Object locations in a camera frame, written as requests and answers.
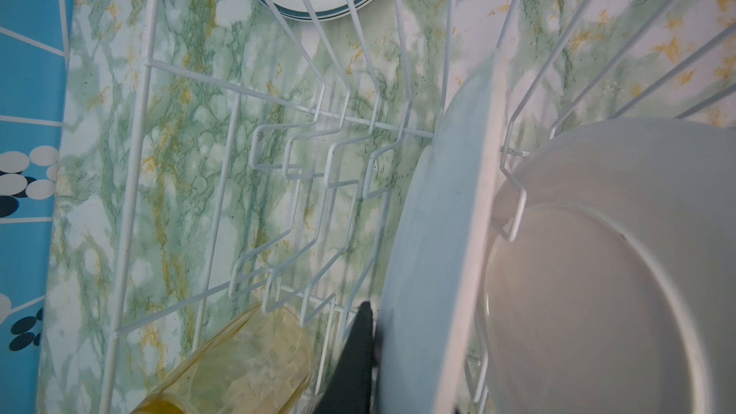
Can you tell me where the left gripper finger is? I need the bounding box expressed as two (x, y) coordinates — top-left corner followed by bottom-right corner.
(314, 301), (374, 414)

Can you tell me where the white plate in rack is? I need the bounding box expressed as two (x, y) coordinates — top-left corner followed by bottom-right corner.
(482, 118), (735, 413)

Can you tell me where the dark rimmed white plate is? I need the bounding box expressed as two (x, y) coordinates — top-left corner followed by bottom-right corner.
(375, 50), (509, 413)

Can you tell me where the yellow glass cup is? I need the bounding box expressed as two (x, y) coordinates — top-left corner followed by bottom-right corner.
(133, 305), (314, 413)

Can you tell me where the white wire dish rack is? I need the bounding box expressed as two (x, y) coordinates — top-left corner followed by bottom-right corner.
(97, 0), (735, 413)

